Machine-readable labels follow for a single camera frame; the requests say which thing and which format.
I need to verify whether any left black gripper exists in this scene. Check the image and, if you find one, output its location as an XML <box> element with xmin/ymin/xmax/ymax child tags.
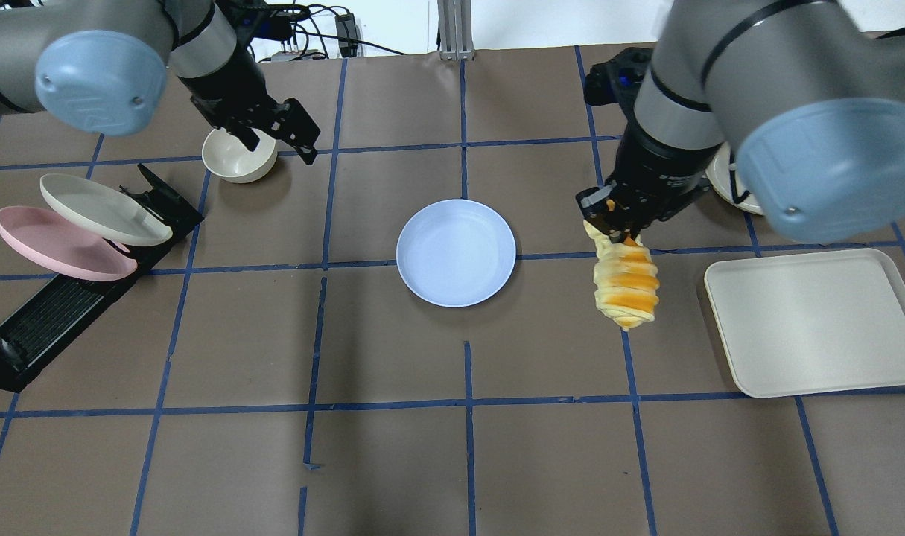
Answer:
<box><xmin>177</xmin><ymin>45</ymin><xmax>322</xmax><ymax>165</ymax></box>

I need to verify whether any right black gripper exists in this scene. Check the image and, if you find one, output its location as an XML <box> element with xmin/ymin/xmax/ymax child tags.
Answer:
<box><xmin>576</xmin><ymin>121</ymin><xmax>717</xmax><ymax>245</ymax></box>

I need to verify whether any twisted orange bread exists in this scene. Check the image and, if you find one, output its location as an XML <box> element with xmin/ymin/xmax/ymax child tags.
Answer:
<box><xmin>583</xmin><ymin>221</ymin><xmax>660</xmax><ymax>332</ymax></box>

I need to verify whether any blue plate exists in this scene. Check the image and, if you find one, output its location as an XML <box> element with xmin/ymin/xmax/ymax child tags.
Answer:
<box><xmin>396</xmin><ymin>198</ymin><xmax>518</xmax><ymax>308</ymax></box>

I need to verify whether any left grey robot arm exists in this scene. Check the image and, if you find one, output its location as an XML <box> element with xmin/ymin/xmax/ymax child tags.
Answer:
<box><xmin>0</xmin><ymin>1</ymin><xmax>320</xmax><ymax>165</ymax></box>

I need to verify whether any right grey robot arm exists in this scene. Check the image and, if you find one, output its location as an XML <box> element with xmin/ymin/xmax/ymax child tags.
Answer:
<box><xmin>576</xmin><ymin>1</ymin><xmax>905</xmax><ymax>243</ymax></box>

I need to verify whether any small cream plate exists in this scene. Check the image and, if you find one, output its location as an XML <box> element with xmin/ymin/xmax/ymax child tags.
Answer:
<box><xmin>705</xmin><ymin>143</ymin><xmax>764</xmax><ymax>216</ymax></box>

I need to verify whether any cream white plate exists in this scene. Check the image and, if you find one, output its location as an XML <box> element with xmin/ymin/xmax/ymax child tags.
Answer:
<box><xmin>39</xmin><ymin>173</ymin><xmax>174</xmax><ymax>247</ymax></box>

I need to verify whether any pink plate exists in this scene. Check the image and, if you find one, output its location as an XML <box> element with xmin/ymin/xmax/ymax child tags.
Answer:
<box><xmin>0</xmin><ymin>206</ymin><xmax>138</xmax><ymax>282</ymax></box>

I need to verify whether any black plate rack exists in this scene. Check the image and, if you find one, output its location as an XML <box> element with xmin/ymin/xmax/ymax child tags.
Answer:
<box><xmin>0</xmin><ymin>163</ymin><xmax>203</xmax><ymax>393</ymax></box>

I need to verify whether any cream white bowl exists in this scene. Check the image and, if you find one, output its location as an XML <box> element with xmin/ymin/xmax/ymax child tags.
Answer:
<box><xmin>201</xmin><ymin>129</ymin><xmax>279</xmax><ymax>184</ymax></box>

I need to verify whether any white rectangular tray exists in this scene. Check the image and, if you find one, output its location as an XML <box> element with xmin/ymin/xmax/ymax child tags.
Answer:
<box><xmin>703</xmin><ymin>249</ymin><xmax>905</xmax><ymax>399</ymax></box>

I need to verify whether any black cables bundle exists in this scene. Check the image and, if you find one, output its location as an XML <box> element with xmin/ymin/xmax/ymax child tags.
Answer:
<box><xmin>251</xmin><ymin>0</ymin><xmax>408</xmax><ymax>64</ymax></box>

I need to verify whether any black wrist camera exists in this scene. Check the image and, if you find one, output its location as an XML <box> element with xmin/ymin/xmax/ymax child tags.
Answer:
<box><xmin>582</xmin><ymin>47</ymin><xmax>653</xmax><ymax>109</ymax></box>

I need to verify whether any aluminium frame post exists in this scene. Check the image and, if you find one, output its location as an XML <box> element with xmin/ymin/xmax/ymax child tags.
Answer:
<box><xmin>437</xmin><ymin>0</ymin><xmax>475</xmax><ymax>61</ymax></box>

